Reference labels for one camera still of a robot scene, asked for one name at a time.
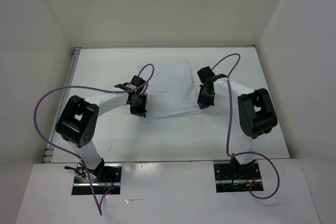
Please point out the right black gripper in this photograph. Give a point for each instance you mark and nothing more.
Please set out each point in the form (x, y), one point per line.
(203, 103)

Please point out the white skirt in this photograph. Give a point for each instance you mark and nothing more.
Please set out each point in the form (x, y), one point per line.
(172, 91)

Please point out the aluminium table edge rail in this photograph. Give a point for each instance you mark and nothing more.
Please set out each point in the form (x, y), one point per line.
(47, 158)

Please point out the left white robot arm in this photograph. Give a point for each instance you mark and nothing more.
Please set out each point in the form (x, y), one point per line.
(78, 120)

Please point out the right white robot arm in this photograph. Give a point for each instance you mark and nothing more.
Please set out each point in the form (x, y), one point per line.
(256, 113)

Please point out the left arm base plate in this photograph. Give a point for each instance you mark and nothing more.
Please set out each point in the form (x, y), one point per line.
(109, 182)

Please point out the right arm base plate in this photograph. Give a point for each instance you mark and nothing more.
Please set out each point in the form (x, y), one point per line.
(227, 182)

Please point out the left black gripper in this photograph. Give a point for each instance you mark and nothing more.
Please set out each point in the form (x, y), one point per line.
(140, 110)

